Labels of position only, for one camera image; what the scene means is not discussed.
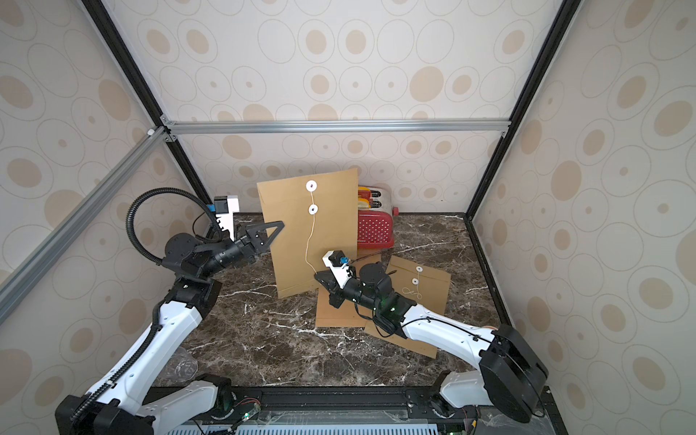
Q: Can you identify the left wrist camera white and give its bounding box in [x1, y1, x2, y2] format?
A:
[212, 195, 240, 240]

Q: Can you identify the brown file envelope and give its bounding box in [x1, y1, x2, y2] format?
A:
[363, 254, 452, 360]
[257, 169, 358, 298]
[315, 249, 382, 328]

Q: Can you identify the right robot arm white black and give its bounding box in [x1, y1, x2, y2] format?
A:
[315, 250, 548, 423]

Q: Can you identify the clear plastic cup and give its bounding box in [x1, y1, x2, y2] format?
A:
[161, 347, 198, 384]

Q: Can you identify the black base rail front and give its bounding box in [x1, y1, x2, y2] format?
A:
[100, 384, 569, 435]

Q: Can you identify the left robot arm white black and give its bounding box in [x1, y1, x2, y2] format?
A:
[54, 221, 284, 434]

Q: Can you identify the black corrugated cable hose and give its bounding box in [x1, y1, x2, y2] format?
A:
[125, 187, 224, 268]

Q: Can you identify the horizontal aluminium rail back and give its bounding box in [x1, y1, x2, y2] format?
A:
[165, 118, 510, 135]

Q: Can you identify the red toaster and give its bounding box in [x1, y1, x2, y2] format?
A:
[357, 186, 399, 250]

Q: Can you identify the diagonal aluminium rail left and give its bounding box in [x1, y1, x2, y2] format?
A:
[1, 126, 166, 322]

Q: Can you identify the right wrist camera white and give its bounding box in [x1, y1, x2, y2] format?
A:
[323, 250, 355, 289]

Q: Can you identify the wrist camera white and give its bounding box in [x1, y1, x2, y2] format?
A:
[323, 250, 355, 289]
[212, 195, 240, 240]

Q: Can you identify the white envelope string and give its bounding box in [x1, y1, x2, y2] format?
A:
[303, 181, 323, 276]

